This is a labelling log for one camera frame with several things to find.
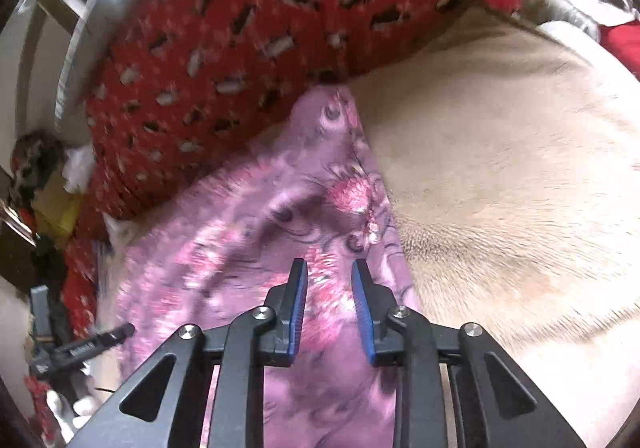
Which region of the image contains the beige fleece blanket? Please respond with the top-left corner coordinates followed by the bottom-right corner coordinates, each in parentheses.
top-left (98, 6), bottom-right (640, 448)

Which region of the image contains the red patterned pillow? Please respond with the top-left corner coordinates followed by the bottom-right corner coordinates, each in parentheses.
top-left (63, 0), bottom-right (521, 337)

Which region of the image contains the plain red cloth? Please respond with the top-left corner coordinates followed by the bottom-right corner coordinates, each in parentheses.
top-left (600, 21), bottom-right (640, 79)

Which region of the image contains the purple pink floral garment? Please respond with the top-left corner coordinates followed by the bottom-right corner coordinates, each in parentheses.
top-left (96, 86), bottom-right (418, 447)

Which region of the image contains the white crumpled cloth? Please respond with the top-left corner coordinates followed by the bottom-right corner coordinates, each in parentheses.
top-left (62, 143), bottom-right (96, 194)

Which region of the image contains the yellow object on clutter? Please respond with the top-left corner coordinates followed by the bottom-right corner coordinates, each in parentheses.
top-left (32, 168), bottom-right (82, 249)

